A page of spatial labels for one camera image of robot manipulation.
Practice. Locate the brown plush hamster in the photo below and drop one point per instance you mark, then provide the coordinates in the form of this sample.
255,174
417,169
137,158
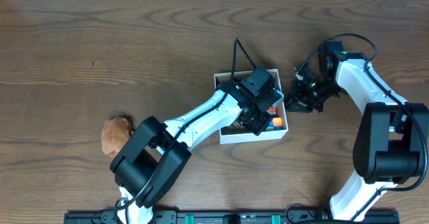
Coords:
116,132

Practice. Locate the multicoloured puzzle cube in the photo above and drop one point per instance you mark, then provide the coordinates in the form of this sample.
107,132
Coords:
276,124

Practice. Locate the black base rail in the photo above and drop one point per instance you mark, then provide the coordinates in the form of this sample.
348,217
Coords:
294,215

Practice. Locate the white open cardboard box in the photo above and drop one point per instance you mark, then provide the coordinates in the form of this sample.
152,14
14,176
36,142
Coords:
235,135

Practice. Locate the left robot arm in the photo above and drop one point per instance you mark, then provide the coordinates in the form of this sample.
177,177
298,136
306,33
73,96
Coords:
153,157

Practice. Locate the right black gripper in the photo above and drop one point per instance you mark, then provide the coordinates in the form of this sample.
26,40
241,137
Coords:
298,96

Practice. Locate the red toy truck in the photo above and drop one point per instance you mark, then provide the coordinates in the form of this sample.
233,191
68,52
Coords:
272,110

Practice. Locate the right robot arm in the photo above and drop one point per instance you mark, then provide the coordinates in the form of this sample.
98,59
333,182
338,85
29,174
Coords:
390,153

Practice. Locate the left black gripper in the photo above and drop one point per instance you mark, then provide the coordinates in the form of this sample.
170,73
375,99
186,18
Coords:
258,121

